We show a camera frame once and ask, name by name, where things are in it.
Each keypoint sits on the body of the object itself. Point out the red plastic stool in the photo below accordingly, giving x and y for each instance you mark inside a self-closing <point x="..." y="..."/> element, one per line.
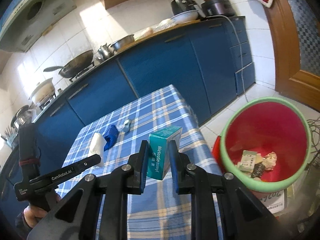
<point x="216" y="151"/>

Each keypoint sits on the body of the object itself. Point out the cream paper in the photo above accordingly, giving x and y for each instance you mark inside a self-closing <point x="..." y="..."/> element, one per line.
<point x="270" y="161"/>

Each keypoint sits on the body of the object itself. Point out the black air fryer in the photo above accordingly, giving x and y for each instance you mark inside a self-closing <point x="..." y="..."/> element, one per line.
<point x="180" y="6"/>

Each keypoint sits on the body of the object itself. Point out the steel mixing bowl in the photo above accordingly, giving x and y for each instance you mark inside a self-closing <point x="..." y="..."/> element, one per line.
<point x="117" y="45"/>

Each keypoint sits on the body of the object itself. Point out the steel pot on counter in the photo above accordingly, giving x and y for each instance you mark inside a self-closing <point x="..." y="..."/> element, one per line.
<point x="23" y="116"/>

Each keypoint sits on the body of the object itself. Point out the green white paper packet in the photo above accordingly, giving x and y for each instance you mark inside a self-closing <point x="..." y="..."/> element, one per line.
<point x="248" y="160"/>

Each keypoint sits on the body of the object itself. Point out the blue kitchen cabinet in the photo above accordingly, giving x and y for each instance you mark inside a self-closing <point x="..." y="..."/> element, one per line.
<point x="209" y="63"/>

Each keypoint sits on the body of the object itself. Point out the blue plaid tablecloth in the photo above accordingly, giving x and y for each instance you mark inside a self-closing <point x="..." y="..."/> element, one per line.
<point x="159" y="117"/>

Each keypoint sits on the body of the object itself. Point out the white tissue piece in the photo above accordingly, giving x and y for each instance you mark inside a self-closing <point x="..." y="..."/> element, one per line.
<point x="97" y="147"/>

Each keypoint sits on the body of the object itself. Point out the blue cloth rag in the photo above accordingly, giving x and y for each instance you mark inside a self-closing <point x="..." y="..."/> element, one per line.
<point x="110" y="137"/>

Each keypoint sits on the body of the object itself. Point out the range hood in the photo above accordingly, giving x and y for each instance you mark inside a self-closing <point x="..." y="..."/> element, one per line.
<point x="24" y="21"/>

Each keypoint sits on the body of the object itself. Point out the dark rice cooker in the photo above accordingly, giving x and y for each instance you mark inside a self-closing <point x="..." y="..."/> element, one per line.
<point x="217" y="8"/>

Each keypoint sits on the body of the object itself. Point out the person's left hand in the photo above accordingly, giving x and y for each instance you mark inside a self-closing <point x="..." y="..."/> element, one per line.
<point x="32" y="214"/>

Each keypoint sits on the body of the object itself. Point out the red bin with green rim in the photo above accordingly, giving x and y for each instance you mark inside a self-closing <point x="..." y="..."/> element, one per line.
<point x="267" y="125"/>

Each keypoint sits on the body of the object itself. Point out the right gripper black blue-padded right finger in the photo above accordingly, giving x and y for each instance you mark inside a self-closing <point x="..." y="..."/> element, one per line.
<point x="221" y="206"/>

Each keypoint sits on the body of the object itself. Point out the wooden door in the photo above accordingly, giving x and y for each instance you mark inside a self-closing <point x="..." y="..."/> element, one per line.
<point x="291" y="81"/>

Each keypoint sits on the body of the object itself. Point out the light blue plastic scoop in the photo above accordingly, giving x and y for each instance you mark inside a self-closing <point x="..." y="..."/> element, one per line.
<point x="127" y="126"/>

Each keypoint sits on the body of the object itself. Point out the white lidded cooking pot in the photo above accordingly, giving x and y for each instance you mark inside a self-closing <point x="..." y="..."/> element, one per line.
<point x="43" y="92"/>

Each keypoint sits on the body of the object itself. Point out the white ceramic bowl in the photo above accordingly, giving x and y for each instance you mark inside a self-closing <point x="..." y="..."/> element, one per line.
<point x="185" y="17"/>

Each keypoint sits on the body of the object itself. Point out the steel wool scrubber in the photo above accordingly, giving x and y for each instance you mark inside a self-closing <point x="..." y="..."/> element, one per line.
<point x="258" y="170"/>

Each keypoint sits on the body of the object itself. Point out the small steel kettle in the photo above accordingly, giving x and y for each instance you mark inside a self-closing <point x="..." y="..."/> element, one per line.
<point x="106" y="51"/>

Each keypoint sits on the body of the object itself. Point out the teal medicine box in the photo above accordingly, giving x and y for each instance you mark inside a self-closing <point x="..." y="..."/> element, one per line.
<point x="159" y="160"/>

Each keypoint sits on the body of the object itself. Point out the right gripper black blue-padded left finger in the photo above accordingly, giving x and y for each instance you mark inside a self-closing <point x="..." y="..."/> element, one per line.
<point x="96" y="208"/>

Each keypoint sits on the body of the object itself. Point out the cardboard box under bin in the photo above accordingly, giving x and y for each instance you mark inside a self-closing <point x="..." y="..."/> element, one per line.
<point x="274" y="202"/>

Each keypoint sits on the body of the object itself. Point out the black wok pan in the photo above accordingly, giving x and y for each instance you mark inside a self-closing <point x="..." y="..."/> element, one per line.
<point x="75" y="66"/>

